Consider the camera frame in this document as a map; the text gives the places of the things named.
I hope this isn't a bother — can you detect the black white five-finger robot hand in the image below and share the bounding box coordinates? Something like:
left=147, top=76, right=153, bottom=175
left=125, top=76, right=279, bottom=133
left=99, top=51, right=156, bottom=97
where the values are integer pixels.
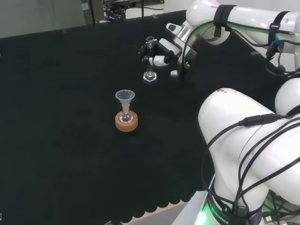
left=138, top=37, right=198, bottom=78

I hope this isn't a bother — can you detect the clear glass graduated cylinder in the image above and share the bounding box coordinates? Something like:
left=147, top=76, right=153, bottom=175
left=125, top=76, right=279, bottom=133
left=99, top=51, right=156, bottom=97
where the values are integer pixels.
left=142, top=36, right=158, bottom=83

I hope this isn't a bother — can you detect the clear plastic funnel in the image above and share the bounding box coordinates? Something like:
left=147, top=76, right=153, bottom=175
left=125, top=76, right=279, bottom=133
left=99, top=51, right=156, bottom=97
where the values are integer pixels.
left=115, top=90, right=136, bottom=113

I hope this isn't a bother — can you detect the clear round-bottom flask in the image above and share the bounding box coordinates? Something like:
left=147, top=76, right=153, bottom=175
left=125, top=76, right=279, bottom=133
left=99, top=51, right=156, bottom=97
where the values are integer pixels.
left=119, top=109, right=132, bottom=124

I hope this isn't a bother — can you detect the grey metal cabinet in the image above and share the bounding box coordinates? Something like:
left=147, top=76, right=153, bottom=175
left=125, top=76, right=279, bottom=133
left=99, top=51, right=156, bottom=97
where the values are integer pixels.
left=80, top=0, right=105, bottom=24

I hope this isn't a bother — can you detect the black cloth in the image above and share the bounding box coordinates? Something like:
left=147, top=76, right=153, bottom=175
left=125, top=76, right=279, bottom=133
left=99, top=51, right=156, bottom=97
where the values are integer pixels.
left=0, top=9, right=300, bottom=224

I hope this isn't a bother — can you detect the cork ring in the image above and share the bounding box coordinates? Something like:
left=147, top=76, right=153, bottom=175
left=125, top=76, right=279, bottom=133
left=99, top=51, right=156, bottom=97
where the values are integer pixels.
left=115, top=112, right=139, bottom=133

